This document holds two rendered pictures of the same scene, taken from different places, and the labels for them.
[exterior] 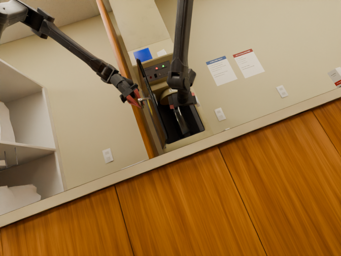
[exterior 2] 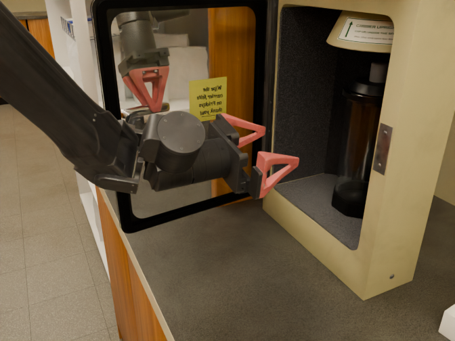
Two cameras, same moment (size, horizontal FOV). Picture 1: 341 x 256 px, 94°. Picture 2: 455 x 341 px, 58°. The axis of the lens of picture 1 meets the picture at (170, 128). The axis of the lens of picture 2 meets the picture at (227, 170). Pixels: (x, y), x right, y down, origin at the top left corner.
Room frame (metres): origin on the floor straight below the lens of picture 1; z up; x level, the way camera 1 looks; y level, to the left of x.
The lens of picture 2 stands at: (0.57, -0.62, 1.42)
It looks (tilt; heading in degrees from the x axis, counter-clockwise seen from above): 26 degrees down; 68
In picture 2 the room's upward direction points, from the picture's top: straight up
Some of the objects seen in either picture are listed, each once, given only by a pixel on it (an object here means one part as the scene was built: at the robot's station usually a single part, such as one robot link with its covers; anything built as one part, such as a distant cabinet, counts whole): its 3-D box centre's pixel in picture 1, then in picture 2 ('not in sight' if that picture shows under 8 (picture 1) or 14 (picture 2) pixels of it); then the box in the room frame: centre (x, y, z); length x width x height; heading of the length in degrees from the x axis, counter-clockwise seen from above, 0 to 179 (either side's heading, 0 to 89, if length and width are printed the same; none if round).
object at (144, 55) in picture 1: (144, 60); not in sight; (0.89, 0.00, 1.56); 0.10 x 0.10 x 0.09; 4
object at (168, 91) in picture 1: (170, 95); (386, 25); (1.05, -0.08, 1.34); 0.18 x 0.18 x 0.05
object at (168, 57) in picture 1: (160, 69); not in sight; (0.89, -0.07, 1.46); 0.32 x 0.11 x 0.10; 94
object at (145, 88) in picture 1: (151, 108); (192, 115); (0.77, 0.05, 1.19); 0.30 x 0.01 x 0.40; 10
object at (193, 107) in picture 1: (175, 116); (373, 112); (1.07, -0.06, 1.19); 0.26 x 0.24 x 0.35; 94
